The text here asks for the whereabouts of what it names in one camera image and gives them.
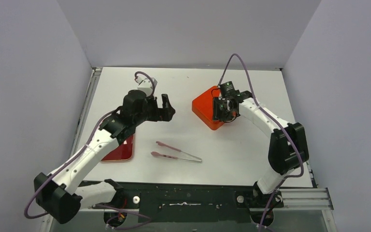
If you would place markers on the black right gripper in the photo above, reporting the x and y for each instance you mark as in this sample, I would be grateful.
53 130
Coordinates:
221 109

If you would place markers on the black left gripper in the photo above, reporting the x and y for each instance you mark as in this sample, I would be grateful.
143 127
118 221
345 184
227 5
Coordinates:
167 110

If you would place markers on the pink silicone tongs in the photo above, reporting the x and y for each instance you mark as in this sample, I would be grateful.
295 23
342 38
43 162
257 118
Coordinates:
171 152

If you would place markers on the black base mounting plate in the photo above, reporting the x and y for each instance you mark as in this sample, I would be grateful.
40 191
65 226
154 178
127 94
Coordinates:
155 203

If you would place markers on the red chocolate tray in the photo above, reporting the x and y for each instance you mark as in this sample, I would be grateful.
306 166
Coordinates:
122 153

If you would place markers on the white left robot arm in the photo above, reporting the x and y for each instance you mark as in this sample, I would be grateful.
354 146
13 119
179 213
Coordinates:
60 194

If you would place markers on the orange box lid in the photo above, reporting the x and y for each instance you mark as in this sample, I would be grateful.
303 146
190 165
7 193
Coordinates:
202 107

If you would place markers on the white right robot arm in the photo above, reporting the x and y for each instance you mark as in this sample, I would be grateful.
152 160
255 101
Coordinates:
288 149

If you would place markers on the aluminium table edge rail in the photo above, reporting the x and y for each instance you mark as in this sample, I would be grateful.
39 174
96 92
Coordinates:
96 72

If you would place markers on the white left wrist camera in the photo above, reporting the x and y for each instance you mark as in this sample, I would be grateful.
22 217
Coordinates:
145 85

